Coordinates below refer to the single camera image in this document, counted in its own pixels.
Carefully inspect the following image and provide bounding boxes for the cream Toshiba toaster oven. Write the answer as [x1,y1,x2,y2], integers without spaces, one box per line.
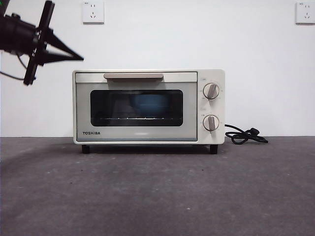
[72,68,225,155]

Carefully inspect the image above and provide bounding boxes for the white wall socket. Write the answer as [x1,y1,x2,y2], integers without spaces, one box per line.
[295,2,315,25]
[82,1,105,25]

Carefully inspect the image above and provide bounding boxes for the glass oven door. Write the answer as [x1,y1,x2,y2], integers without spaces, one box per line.
[75,71,198,143]

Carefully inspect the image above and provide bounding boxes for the metal wire oven rack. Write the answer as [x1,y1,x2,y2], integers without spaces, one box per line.
[99,117,174,121]

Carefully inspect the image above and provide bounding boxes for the beige round oven knob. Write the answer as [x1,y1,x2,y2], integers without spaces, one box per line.
[202,115,220,132]
[203,83,221,100]

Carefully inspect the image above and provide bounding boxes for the black oven power cable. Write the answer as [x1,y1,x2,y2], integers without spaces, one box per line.
[224,124,269,145]

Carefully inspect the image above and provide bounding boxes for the blue ribbed bowl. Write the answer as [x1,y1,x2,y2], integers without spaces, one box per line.
[131,94,170,118]

